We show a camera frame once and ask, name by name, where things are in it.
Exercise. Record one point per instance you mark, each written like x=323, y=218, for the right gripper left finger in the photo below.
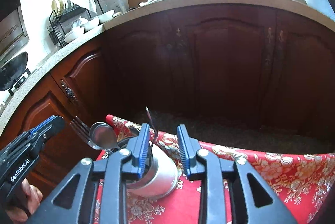
x=74, y=199

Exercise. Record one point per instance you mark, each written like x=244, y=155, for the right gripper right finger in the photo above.
x=251, y=199

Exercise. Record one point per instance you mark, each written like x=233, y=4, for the large steel spoon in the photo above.
x=103, y=136

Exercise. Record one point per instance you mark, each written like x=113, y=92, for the wood-handled steel fork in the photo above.
x=83, y=132

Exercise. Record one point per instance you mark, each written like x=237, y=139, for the dark wooden kitchen cabinets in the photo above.
x=244, y=76

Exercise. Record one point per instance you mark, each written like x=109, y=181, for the person's left hand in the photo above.
x=34, y=197

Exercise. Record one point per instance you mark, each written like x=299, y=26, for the white steel utensil jar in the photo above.
x=159, y=179

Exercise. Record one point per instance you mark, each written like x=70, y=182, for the red floral tablecloth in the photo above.
x=301, y=182

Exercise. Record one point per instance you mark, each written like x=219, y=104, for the black wok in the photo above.
x=12, y=70

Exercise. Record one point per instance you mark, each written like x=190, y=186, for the black dish rack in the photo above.
x=62, y=18

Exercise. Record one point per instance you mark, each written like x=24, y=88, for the white bowl on counter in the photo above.
x=107, y=16

